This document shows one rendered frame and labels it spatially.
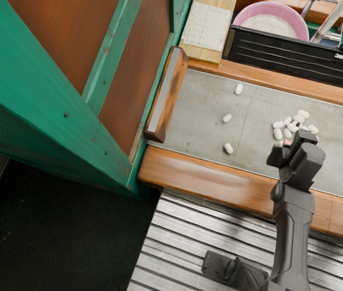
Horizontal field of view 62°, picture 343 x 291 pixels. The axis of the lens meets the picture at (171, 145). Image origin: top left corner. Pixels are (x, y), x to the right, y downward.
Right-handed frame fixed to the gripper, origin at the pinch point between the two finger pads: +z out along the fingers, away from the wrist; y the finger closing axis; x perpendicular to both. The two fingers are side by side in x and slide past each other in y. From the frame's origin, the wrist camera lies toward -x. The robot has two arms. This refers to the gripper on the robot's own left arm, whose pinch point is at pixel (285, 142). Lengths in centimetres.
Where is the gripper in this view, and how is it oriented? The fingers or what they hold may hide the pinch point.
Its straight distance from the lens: 90.2
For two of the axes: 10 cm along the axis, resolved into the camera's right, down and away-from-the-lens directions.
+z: 2.3, -5.5, 8.0
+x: -1.6, 7.9, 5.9
